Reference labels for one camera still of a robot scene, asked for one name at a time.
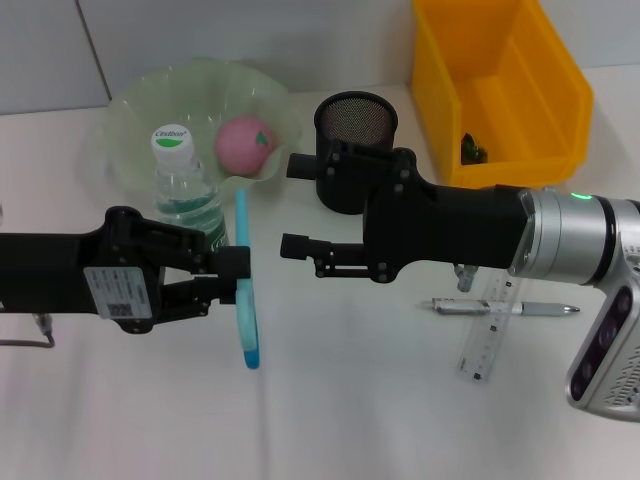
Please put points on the pink toy peach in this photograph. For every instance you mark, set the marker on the pink toy peach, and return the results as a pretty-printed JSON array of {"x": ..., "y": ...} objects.
[{"x": 240, "y": 150}]

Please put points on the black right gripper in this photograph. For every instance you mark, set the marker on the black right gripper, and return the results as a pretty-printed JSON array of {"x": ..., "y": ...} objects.
[{"x": 440, "y": 225}]

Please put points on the blue scissors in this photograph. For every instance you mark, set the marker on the blue scissors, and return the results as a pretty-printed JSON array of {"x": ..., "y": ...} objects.
[{"x": 247, "y": 345}]

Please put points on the green glass fruit plate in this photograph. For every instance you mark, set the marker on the green glass fruit plate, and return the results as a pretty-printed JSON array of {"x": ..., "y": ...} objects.
[{"x": 200, "y": 95}]

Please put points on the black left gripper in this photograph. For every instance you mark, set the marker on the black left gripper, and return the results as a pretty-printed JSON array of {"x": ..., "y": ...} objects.
[{"x": 75, "y": 270}]

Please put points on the clear water bottle green label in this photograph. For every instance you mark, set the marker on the clear water bottle green label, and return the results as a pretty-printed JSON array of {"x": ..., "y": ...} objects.
[{"x": 175, "y": 185}]

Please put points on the grey white pen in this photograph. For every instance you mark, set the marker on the grey white pen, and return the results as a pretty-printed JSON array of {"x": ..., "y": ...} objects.
[{"x": 540, "y": 309}]

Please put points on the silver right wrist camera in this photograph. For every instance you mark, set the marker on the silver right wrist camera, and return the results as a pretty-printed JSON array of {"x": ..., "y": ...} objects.
[{"x": 615, "y": 350}]

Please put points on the green plastic wrapper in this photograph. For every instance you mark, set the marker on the green plastic wrapper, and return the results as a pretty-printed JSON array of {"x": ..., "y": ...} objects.
[{"x": 471, "y": 150}]

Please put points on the transparent plastic ruler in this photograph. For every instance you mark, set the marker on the transparent plastic ruler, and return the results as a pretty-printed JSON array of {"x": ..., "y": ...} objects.
[{"x": 482, "y": 350}]

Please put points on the black mesh pen holder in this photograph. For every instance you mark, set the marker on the black mesh pen holder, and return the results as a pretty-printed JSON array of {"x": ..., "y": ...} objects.
[{"x": 350, "y": 122}]

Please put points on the yellow plastic bin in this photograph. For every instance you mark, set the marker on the yellow plastic bin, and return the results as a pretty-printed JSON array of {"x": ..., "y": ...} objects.
[{"x": 530, "y": 100}]

